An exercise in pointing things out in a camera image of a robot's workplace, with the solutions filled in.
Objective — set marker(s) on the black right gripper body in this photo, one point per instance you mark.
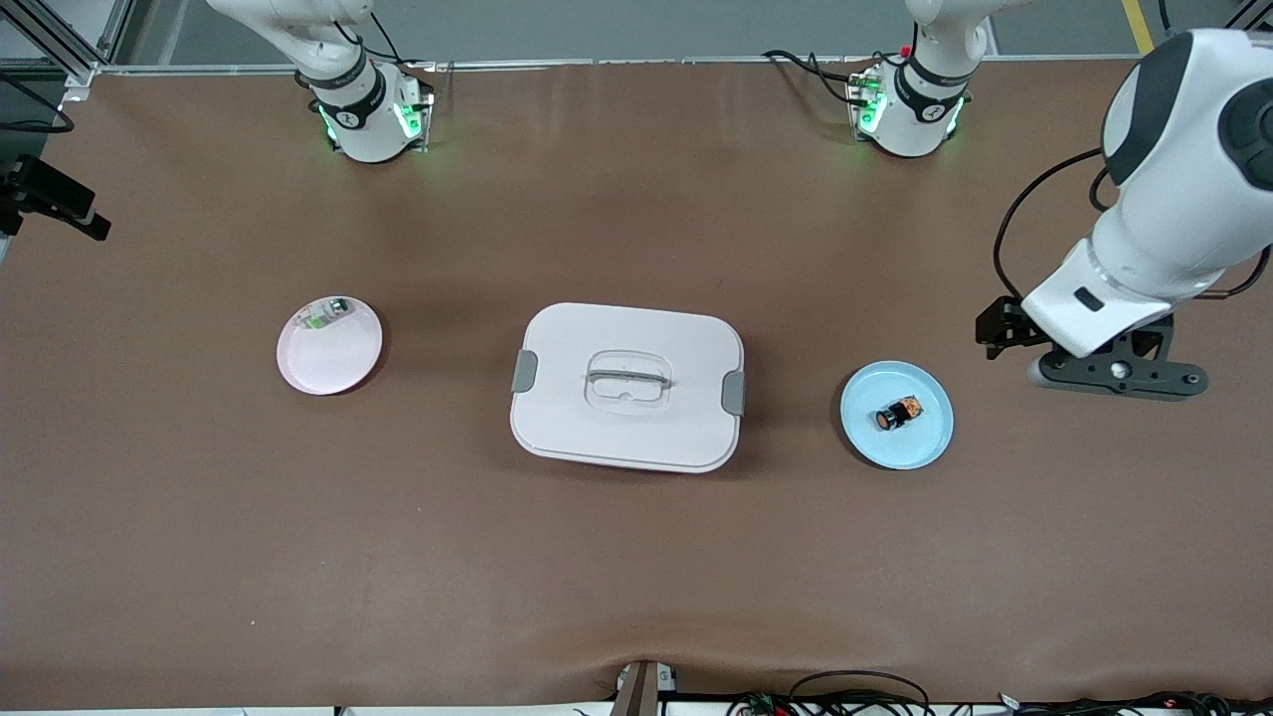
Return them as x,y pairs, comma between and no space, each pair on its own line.
48,195

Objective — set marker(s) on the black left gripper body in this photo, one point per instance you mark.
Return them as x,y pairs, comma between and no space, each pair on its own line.
1002,324

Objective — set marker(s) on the small orange black switch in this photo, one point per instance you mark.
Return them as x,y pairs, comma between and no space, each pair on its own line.
899,414

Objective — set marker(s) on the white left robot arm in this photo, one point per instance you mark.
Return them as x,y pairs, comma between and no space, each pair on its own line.
1183,219

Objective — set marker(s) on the grey box latch clip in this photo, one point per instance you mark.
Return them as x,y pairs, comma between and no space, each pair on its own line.
524,371
733,393

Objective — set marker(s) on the white lidded plastic box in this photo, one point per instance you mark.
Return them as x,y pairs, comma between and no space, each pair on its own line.
636,428

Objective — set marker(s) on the light blue round plate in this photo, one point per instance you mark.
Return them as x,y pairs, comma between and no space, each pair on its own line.
925,443

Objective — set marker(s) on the pink round plate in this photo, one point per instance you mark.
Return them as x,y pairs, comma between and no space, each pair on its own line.
329,348

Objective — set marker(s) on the aluminium frame strut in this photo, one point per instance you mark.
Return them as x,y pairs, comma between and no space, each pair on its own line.
1255,12
50,35

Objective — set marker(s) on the small green white switch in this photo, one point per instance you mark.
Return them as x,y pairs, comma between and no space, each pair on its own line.
326,314

